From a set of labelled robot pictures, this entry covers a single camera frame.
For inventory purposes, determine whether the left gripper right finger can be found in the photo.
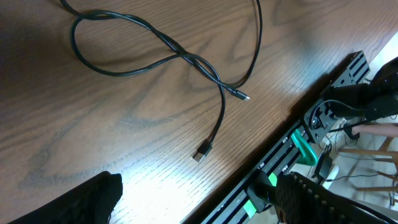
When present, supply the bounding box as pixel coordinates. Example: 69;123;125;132
275;172;389;224

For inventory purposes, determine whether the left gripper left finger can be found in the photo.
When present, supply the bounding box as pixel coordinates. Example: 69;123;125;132
11;171;123;224

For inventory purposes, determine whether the black cable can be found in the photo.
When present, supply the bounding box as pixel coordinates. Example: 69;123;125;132
58;0;264;164

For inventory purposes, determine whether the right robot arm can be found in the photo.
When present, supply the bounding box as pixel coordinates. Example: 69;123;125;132
325;58;397;121

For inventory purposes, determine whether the green clamp handle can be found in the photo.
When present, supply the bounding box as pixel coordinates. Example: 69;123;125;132
290;129;318;166

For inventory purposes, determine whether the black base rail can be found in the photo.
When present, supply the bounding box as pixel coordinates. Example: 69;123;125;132
185;51;369;223

